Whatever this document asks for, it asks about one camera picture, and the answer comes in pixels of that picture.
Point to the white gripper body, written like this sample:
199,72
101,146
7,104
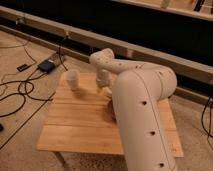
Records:
103,78

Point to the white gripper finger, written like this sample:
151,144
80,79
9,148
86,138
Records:
107,92

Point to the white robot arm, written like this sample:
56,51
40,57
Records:
136,88

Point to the translucent plastic cup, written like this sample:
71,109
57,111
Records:
72,79

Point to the wooden table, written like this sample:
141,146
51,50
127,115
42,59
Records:
78,121

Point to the dark power adapter box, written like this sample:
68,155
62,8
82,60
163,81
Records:
46,66

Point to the small black device on floor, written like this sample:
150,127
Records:
23,67

